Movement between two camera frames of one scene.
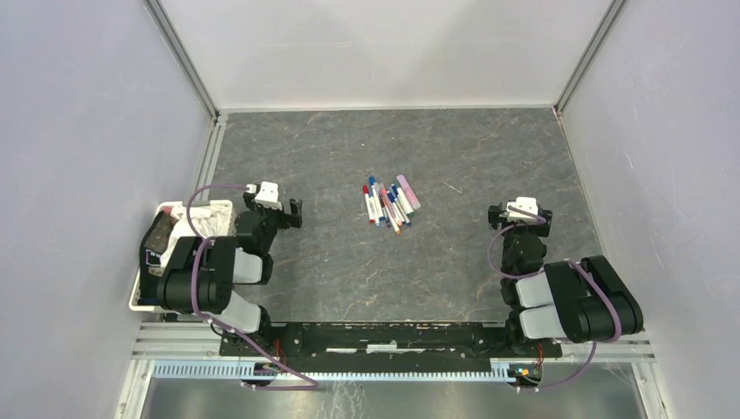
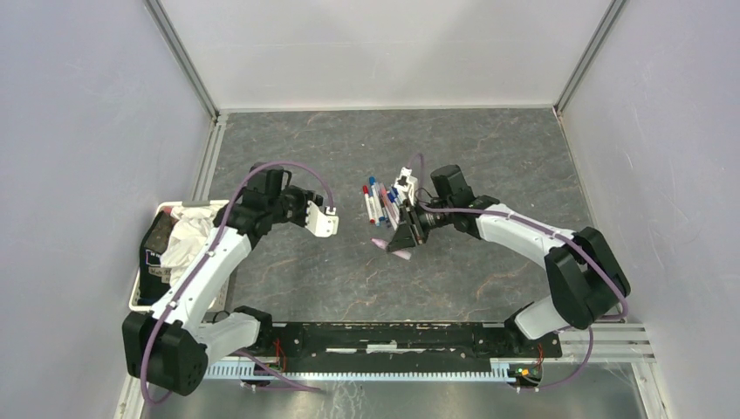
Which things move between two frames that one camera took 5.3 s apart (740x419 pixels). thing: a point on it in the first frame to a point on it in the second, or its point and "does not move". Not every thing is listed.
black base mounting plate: [385, 345] does not move
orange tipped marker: [388, 209] does not move
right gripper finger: [543, 230] to [403, 238]
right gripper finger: [494, 212] to [414, 223]
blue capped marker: [373, 201] does not move
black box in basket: [154, 238] does not move
